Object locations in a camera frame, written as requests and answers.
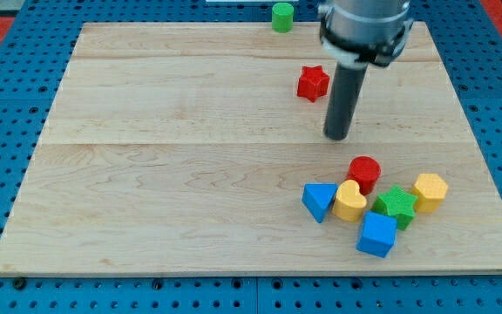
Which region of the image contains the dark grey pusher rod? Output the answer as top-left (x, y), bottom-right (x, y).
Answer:
top-left (323, 64), bottom-right (366, 140)

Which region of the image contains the red star block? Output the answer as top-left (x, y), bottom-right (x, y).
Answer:
top-left (296, 65), bottom-right (330, 102)

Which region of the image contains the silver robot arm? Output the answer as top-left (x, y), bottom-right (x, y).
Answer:
top-left (318, 0), bottom-right (413, 140)

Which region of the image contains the green star block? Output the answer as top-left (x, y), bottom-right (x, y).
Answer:
top-left (370, 185), bottom-right (417, 231)

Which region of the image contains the red cylinder block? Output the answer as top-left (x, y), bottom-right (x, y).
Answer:
top-left (346, 156), bottom-right (382, 195)

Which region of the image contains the green cylinder block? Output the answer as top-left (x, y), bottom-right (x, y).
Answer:
top-left (271, 3), bottom-right (295, 33)

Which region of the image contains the blue triangle block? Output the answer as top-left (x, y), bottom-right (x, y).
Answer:
top-left (302, 183), bottom-right (338, 223)

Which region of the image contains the yellow heart block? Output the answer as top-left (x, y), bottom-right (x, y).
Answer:
top-left (332, 180), bottom-right (368, 222)

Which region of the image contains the yellow hexagon block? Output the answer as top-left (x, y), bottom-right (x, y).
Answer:
top-left (410, 174), bottom-right (449, 213)

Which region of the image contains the blue cube block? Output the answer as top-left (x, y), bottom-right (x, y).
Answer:
top-left (356, 211), bottom-right (397, 258)

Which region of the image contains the wooden board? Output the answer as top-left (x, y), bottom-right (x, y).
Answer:
top-left (0, 22), bottom-right (502, 277)

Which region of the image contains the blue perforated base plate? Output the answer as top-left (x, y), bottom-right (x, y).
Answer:
top-left (0, 0), bottom-right (502, 313)

